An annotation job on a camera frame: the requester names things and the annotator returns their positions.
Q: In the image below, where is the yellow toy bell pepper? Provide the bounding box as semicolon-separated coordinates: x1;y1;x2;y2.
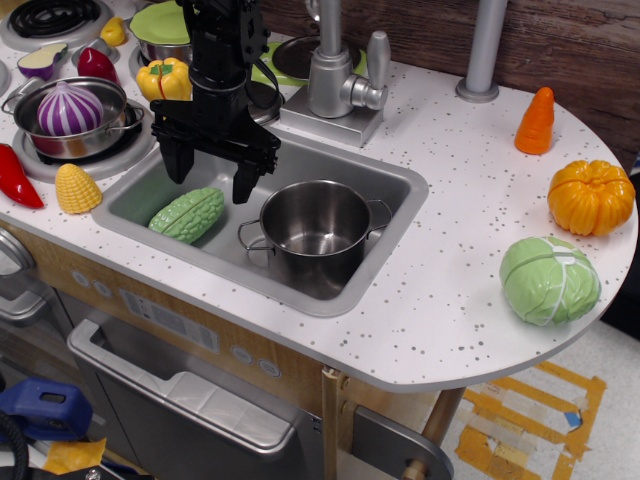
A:
136;57;192;101

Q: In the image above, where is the purple toy eggplant half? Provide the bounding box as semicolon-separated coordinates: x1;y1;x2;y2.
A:
17;43;68;80

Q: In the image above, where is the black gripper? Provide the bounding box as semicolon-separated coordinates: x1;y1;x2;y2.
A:
151;74;281;204

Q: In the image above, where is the steel pot in sink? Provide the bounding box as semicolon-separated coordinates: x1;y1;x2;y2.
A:
237;180;393;300

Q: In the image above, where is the purple toy onion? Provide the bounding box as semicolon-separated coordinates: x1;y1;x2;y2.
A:
37;81;104;136

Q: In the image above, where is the green toy cabbage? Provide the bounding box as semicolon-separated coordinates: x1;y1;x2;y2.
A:
499;237;602;326

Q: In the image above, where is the grey dishwasher door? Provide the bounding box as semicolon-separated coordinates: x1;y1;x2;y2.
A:
67;319;324;479

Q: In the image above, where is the silver toy faucet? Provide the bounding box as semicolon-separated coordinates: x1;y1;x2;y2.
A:
280;0;391;147

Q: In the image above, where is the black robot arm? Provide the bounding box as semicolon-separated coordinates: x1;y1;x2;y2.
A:
150;1;281;204

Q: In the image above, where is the orange toy carrot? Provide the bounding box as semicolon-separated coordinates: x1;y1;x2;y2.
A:
514;86;555;155

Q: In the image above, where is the yellow toy lemon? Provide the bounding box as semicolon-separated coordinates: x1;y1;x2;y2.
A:
100;17;127;47

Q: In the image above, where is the steel pan on stove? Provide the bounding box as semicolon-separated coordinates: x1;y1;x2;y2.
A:
2;76;145;160

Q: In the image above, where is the black cable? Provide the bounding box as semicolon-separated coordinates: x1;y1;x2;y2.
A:
0;410;30;480

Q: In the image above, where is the blue clamp tool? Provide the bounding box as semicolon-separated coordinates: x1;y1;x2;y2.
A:
1;378;93;441

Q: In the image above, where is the grey support pole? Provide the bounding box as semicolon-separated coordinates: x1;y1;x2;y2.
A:
456;0;508;103

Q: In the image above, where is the yellow toy corn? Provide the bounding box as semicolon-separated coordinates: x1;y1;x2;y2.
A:
55;163;103;214

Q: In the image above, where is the steel bowl green lid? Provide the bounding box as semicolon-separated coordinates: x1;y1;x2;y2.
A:
129;1;192;64

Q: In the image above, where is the black stove burner coil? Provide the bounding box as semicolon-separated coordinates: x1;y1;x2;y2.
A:
8;0;101;38

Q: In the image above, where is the green toy squash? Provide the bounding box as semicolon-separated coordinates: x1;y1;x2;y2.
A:
148;187;225;244

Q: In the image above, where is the orange toy pumpkin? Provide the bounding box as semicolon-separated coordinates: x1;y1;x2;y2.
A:
547;160;636;236

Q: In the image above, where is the grey oven handle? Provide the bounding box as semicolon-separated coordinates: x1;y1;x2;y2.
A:
1;228;48;328

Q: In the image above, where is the green plate black center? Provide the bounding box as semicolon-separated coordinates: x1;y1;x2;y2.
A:
252;35;367;87

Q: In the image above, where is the red toy chili pepper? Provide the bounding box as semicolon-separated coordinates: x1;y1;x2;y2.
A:
1;144;44;209

